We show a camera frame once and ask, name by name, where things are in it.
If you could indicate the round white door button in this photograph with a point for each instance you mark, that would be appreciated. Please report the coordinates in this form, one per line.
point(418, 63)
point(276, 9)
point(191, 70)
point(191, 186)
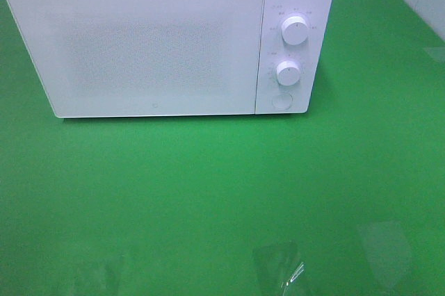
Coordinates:
point(282, 101)

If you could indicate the white microwave knob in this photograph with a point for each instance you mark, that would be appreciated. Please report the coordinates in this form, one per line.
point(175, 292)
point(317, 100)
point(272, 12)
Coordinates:
point(288, 73)
point(295, 29)

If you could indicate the white microwave door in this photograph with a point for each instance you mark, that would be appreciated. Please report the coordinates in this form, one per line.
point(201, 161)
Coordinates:
point(121, 58)

